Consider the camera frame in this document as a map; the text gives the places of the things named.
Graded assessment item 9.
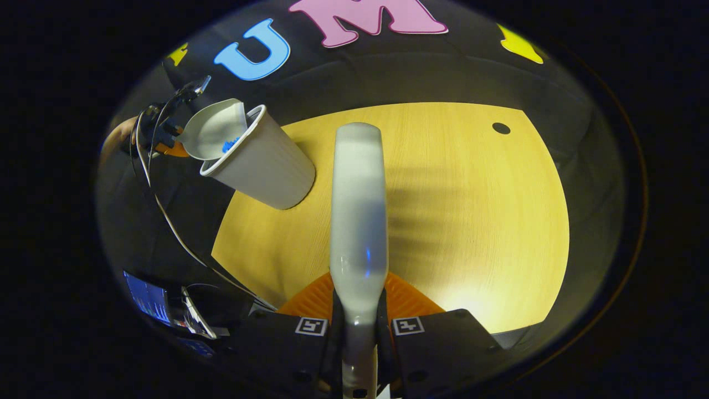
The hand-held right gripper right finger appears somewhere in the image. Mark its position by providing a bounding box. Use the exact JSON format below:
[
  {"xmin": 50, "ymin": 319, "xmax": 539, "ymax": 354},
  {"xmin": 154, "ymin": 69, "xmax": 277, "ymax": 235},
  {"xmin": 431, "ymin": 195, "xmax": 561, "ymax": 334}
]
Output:
[{"xmin": 378, "ymin": 270, "xmax": 506, "ymax": 399}]

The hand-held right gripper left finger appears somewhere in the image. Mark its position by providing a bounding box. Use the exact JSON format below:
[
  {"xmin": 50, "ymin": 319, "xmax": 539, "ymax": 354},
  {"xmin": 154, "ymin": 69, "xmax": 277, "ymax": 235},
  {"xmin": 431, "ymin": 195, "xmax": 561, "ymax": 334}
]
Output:
[{"xmin": 230, "ymin": 270, "xmax": 340, "ymax": 399}]

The grey plastic dustpan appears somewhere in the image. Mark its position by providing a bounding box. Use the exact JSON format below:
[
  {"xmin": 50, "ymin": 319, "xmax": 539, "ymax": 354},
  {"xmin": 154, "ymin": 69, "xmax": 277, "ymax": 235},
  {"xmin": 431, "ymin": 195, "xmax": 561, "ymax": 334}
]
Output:
[{"xmin": 181, "ymin": 98, "xmax": 248, "ymax": 162}]

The grey plastic garbage bin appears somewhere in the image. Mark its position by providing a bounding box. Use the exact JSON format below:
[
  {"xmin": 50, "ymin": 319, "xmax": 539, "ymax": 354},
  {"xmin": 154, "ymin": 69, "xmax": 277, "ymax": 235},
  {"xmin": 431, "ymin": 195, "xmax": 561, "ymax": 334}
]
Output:
[{"xmin": 199, "ymin": 104, "xmax": 317, "ymax": 211}]

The small grey broom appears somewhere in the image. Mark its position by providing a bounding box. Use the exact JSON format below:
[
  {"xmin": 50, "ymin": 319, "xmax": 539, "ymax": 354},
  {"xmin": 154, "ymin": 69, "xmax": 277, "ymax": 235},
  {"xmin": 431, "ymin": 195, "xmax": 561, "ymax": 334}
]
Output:
[{"xmin": 329, "ymin": 122, "xmax": 389, "ymax": 399}]

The computer screen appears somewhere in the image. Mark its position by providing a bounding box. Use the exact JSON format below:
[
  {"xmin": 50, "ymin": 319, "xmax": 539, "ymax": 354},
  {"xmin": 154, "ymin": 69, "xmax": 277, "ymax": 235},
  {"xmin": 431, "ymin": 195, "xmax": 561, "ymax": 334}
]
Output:
[{"xmin": 123, "ymin": 270, "xmax": 172, "ymax": 328}]

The white cable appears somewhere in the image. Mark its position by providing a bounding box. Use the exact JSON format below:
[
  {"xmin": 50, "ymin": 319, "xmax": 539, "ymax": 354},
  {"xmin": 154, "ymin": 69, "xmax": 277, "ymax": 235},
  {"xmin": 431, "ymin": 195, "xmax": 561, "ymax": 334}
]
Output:
[{"xmin": 135, "ymin": 108, "xmax": 278, "ymax": 312}]

